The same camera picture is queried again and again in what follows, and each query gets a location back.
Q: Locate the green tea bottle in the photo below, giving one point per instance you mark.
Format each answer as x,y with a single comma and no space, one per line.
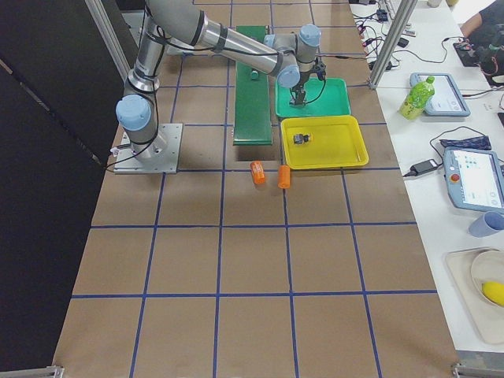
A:
419,95

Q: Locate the yellow banana toy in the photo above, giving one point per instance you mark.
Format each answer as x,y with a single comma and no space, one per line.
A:
494,292

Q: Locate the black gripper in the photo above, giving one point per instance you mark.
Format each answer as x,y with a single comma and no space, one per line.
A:
303,81

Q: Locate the aluminium frame post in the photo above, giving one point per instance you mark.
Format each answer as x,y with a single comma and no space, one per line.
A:
398,25

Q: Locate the yellow tray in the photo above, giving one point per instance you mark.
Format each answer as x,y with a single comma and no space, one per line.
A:
337,143

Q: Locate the teach pendant tablet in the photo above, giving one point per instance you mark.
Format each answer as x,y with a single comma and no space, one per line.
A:
474,179

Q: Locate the blue plastic cup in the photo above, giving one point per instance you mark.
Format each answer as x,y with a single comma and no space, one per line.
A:
487,224

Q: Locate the plain orange cylinder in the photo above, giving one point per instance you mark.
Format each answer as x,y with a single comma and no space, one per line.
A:
284,177

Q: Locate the green conveyor belt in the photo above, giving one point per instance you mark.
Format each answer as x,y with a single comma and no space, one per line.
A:
252,125

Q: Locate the orange cylinder with 4680 print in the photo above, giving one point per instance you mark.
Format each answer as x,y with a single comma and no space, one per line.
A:
257,172

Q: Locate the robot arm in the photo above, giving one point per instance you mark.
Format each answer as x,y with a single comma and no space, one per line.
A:
186,28

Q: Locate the beige serving tray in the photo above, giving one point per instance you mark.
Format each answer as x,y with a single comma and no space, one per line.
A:
487,318

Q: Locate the yellow push button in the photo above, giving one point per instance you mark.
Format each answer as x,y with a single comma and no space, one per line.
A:
299,139

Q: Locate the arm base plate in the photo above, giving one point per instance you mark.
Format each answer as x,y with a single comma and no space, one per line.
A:
161,156

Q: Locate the cream bowl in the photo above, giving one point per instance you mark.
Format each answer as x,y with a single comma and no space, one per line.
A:
487,266

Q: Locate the green tray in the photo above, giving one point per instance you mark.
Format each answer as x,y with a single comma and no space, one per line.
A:
332,101

